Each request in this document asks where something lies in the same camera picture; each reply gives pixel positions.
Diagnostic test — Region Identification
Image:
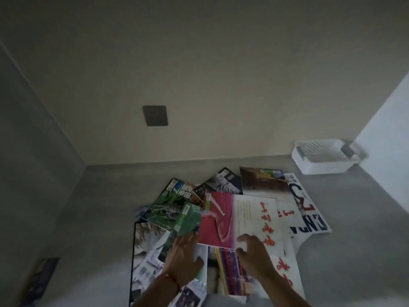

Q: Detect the person's right hand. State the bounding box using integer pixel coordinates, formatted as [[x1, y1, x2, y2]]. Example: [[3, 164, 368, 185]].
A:
[[235, 233, 277, 281]]

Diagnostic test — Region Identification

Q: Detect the person's left hand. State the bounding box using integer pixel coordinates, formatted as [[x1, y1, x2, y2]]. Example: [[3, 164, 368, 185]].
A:
[[161, 232, 205, 288]]

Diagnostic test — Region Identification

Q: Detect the white magazine blue red picture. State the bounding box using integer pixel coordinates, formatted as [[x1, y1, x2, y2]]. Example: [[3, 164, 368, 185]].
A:
[[207, 246, 306, 299]]

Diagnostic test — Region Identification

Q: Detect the white magazine green landscape picture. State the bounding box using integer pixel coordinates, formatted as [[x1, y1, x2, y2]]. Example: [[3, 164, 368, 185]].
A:
[[129, 220, 208, 307]]

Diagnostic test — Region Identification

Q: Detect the pile of assorted magazines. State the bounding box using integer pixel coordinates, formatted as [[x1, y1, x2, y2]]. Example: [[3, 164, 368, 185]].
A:
[[129, 166, 333, 307]]

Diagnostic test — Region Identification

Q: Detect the white magazine pink picture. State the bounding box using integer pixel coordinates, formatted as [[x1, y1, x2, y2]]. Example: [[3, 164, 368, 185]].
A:
[[197, 191, 290, 252]]

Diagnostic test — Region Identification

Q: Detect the white basketball magazine red numeral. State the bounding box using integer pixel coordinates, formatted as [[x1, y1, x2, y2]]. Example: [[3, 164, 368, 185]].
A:
[[276, 172, 333, 236]]

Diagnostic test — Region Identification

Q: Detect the dark blue basketball magazine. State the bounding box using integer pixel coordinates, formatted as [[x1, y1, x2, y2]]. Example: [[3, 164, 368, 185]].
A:
[[193, 167, 243, 197]]

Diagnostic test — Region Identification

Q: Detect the white perforated plastic basket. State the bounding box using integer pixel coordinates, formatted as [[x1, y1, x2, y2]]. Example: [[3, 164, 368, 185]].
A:
[[291, 139, 363, 175]]

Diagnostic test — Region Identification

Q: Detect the red string bracelet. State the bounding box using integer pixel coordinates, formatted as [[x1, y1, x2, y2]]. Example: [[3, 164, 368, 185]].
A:
[[156, 272, 180, 289]]

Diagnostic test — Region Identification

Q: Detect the dark wall plate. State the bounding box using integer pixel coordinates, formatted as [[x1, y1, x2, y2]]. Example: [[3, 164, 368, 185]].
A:
[[19, 257, 61, 307]]

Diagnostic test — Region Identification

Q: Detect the grey wall socket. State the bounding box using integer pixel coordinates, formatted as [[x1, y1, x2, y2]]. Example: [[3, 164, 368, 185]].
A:
[[142, 105, 169, 127]]

